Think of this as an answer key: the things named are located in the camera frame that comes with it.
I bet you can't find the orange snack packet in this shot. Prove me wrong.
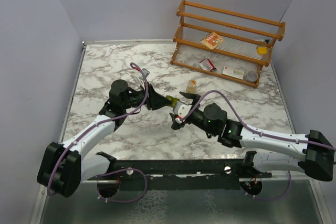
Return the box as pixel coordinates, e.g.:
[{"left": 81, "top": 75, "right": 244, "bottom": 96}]
[{"left": 200, "top": 32, "right": 224, "bottom": 50}]

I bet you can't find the clear pill bottle gold lid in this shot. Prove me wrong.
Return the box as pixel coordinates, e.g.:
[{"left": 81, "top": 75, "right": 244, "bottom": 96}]
[{"left": 186, "top": 80, "right": 197, "bottom": 93}]

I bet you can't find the white green medicine box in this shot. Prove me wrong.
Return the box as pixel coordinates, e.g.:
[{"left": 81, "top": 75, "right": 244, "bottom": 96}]
[{"left": 222, "top": 66, "right": 244, "bottom": 80}]

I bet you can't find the wooden shelf rack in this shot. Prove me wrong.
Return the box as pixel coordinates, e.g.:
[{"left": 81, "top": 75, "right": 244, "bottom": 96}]
[{"left": 170, "top": 0, "right": 286, "bottom": 88}]

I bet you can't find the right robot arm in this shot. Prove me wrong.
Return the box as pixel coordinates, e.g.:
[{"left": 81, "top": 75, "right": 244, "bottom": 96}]
[{"left": 167, "top": 93, "right": 335, "bottom": 182}]

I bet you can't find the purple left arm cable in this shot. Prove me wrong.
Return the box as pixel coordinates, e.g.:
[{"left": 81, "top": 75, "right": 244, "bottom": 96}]
[{"left": 46, "top": 62, "right": 152, "bottom": 204}]

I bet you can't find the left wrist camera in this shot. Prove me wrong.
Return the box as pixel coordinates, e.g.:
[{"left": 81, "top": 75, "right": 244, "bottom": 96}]
[{"left": 132, "top": 68, "right": 150, "bottom": 89}]

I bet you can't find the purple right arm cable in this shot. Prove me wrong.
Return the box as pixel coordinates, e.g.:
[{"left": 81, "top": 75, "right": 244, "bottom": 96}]
[{"left": 181, "top": 90, "right": 336, "bottom": 200}]

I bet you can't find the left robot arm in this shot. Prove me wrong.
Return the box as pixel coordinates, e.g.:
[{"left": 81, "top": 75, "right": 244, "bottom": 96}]
[{"left": 37, "top": 79, "right": 172, "bottom": 198}]

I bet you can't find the green pill organizer box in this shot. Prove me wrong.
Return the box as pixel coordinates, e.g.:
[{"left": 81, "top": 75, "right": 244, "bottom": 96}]
[{"left": 166, "top": 95, "right": 180, "bottom": 108}]

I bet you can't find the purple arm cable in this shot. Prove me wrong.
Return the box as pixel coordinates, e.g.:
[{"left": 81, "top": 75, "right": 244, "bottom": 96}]
[
  {"left": 181, "top": 90, "right": 336, "bottom": 200},
  {"left": 46, "top": 62, "right": 152, "bottom": 204}
]

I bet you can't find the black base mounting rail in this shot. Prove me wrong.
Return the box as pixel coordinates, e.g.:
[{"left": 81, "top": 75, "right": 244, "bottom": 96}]
[{"left": 91, "top": 151, "right": 271, "bottom": 196}]

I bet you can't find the yellow lid container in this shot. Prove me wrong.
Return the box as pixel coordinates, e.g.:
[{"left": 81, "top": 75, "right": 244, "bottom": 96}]
[{"left": 256, "top": 46, "right": 268, "bottom": 56}]

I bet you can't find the grey round container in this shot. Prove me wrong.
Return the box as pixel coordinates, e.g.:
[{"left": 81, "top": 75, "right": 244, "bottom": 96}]
[{"left": 245, "top": 71, "right": 259, "bottom": 83}]

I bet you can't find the red white medicine packet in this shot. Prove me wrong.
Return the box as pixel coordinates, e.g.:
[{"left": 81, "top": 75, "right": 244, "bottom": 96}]
[{"left": 198, "top": 59, "right": 217, "bottom": 72}]

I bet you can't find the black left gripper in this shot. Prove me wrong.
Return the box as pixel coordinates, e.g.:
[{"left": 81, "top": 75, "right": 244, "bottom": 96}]
[{"left": 123, "top": 82, "right": 172, "bottom": 110}]

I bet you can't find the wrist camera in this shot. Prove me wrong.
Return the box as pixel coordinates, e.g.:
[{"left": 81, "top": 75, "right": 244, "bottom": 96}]
[
  {"left": 173, "top": 101, "right": 192, "bottom": 124},
  {"left": 132, "top": 68, "right": 150, "bottom": 89}
]

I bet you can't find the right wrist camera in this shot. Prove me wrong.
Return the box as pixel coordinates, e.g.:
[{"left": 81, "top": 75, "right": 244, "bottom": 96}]
[{"left": 173, "top": 101, "right": 192, "bottom": 124}]

